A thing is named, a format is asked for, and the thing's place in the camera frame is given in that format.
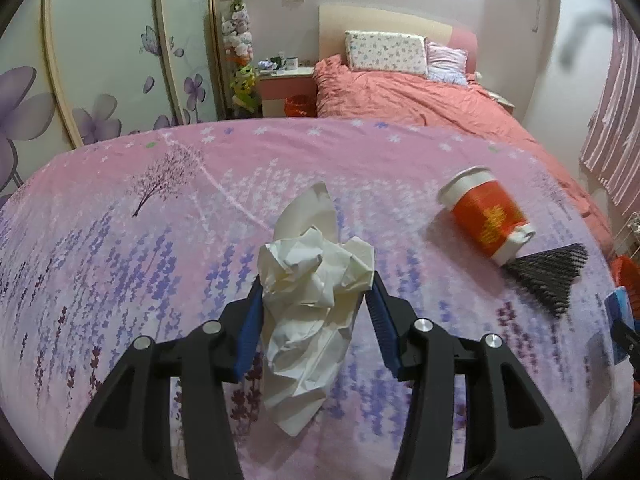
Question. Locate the column of plush toys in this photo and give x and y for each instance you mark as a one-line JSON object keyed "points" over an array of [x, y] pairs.
{"points": [[240, 40]]}

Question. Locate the coral duvet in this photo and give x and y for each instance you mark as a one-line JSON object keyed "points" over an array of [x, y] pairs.
{"points": [[425, 100]]}

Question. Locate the white tissue paper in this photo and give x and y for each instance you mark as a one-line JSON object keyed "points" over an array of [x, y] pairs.
{"points": [[305, 310]]}

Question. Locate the orange trash bin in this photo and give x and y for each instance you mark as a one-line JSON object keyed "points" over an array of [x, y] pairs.
{"points": [[631, 275]]}

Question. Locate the pink white nightstand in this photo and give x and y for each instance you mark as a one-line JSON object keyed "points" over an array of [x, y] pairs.
{"points": [[280, 85]]}

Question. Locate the orange white paper cup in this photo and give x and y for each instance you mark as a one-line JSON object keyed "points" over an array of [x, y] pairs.
{"points": [[487, 215]]}

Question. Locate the beige nightstand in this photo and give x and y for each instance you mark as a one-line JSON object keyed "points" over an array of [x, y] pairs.
{"points": [[502, 102]]}

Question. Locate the white floral pillow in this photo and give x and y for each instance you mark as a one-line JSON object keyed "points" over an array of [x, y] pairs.
{"points": [[385, 52]]}

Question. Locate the pink lavender print bedsheet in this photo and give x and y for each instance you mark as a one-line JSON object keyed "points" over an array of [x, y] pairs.
{"points": [[125, 235]]}

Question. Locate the small orange bin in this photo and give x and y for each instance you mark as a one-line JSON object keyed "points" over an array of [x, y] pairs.
{"points": [[298, 105]]}

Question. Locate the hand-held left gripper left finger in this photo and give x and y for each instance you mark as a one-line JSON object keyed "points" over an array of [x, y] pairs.
{"points": [[250, 330]]}

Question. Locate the black mesh piece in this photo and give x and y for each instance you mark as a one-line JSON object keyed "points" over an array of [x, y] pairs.
{"points": [[547, 275]]}

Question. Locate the white floral wardrobe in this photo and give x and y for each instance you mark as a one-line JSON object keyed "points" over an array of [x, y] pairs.
{"points": [[110, 50]]}

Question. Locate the pink curtain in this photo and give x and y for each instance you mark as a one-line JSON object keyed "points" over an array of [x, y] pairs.
{"points": [[620, 110]]}

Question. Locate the beige pink headboard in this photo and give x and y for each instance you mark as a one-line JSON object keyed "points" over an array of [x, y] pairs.
{"points": [[380, 17]]}

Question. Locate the pink striped pillow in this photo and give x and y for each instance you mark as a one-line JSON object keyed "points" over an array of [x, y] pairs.
{"points": [[447, 62]]}

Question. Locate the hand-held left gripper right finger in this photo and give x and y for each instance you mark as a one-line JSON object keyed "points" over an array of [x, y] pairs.
{"points": [[385, 325]]}

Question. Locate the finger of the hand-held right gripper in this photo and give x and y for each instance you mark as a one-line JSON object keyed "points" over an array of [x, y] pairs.
{"points": [[617, 310]]}

